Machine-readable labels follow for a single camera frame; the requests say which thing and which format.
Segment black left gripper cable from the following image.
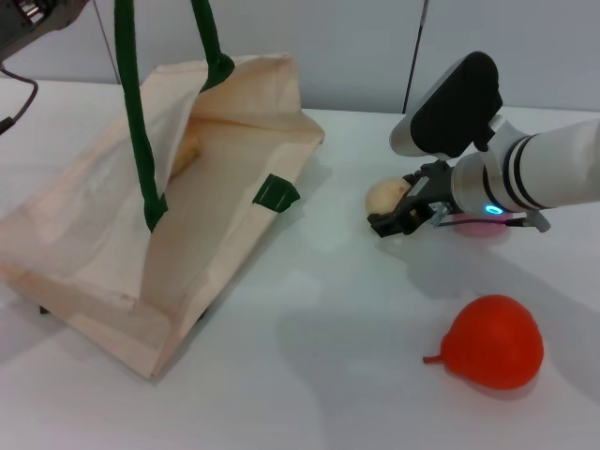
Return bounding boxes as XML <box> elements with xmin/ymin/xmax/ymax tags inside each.
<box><xmin>0</xmin><ymin>58</ymin><xmax>38</xmax><ymax>137</ymax></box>

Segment orange striped long bread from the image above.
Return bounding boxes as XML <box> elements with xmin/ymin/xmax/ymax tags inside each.
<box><xmin>171</xmin><ymin>133</ymin><xmax>203</xmax><ymax>177</ymax></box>

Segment grey black wrist camera box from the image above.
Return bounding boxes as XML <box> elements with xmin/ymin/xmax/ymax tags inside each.
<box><xmin>388</xmin><ymin>51</ymin><xmax>505</xmax><ymax>158</ymax></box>

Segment beige tote bag green handles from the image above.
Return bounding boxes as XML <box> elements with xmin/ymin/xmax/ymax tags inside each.
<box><xmin>0</xmin><ymin>0</ymin><xmax>326</xmax><ymax>383</ymax></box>

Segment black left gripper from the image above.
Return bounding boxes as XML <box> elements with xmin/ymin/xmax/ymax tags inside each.
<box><xmin>0</xmin><ymin>0</ymin><xmax>88</xmax><ymax>60</ymax></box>

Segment thin black right gripper cable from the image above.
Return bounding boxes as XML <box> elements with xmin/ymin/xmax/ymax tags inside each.
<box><xmin>430</xmin><ymin>202</ymin><xmax>550</xmax><ymax>233</ymax></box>

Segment beige round egg yolk pastry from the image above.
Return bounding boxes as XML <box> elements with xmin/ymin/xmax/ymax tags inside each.
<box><xmin>365</xmin><ymin>176</ymin><xmax>413</xmax><ymax>226</ymax></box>

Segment orange pear-shaped toy fruit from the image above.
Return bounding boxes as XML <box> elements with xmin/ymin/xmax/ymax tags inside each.
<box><xmin>422</xmin><ymin>293</ymin><xmax>545</xmax><ymax>391</ymax></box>

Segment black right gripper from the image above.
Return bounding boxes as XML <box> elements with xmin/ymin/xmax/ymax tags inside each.
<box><xmin>367</xmin><ymin>158</ymin><xmax>458</xmax><ymax>238</ymax></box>

